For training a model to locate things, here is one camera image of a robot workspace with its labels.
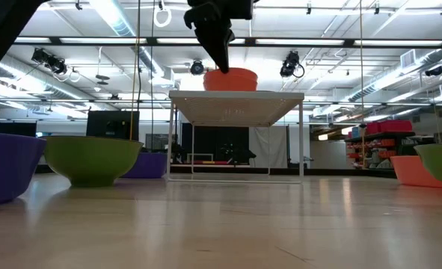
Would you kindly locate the white perforated metal rack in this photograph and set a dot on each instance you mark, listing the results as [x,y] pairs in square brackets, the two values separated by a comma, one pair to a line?
[235,110]

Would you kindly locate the black ceiling spotlight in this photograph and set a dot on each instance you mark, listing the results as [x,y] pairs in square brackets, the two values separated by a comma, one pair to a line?
[197,68]
[433,71]
[48,60]
[289,63]

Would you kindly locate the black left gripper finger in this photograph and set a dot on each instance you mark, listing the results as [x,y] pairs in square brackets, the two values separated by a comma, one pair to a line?
[224,39]
[209,41]

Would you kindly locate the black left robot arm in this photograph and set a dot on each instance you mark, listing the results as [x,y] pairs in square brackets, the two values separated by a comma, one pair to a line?
[3,30]

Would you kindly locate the orange mini bowl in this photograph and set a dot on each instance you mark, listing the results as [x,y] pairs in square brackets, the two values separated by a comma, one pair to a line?
[243,73]
[232,85]
[411,172]

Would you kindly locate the red storage bin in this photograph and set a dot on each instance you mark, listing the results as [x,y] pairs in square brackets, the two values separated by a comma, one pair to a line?
[390,127]

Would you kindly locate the black aluminium rig frame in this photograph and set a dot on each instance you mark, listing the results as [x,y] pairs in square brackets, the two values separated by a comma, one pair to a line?
[349,42]

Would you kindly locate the silver ceiling duct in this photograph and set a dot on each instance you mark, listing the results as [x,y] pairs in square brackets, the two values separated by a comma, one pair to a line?
[116,18]

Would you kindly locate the blue mini bowl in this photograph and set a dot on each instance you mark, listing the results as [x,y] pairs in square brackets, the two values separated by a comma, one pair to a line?
[7,168]
[149,164]

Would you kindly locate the black monitor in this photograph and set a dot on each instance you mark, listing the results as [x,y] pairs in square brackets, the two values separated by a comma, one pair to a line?
[112,125]

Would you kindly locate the white hanging sheet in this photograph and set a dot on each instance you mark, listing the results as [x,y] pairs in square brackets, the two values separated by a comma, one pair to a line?
[265,147]

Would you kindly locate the storage shelf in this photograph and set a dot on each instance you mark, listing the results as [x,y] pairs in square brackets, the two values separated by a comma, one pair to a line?
[377,153]

